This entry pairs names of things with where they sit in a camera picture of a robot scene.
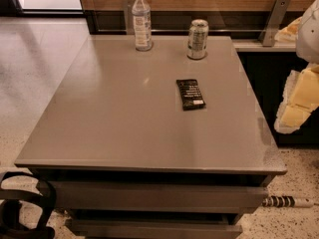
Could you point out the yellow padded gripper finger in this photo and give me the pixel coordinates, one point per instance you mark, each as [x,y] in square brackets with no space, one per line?
[300,99]

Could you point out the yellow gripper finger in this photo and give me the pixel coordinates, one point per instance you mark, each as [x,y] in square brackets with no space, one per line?
[288,33]

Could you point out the grey table with drawers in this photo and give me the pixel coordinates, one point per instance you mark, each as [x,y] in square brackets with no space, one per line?
[129,163]

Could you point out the right metal wall bracket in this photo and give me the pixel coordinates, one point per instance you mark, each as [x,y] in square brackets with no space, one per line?
[276,16]

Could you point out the clear plastic water bottle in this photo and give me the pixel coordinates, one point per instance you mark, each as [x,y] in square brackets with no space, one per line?
[142,25]

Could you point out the black snack packet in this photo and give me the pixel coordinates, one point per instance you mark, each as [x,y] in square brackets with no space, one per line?
[190,94]

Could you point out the left metal wall bracket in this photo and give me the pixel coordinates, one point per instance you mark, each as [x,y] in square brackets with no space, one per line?
[128,15]

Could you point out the silver green 7up can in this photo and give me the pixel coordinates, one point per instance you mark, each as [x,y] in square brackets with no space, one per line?
[197,37]

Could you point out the striped white cable connector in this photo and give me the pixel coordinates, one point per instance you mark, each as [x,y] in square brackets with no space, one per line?
[287,201]

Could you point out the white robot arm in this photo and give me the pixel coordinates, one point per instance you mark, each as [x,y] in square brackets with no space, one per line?
[307,40]

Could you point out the metal wall bracket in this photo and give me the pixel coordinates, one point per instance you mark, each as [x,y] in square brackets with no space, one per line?
[128,15]
[276,16]

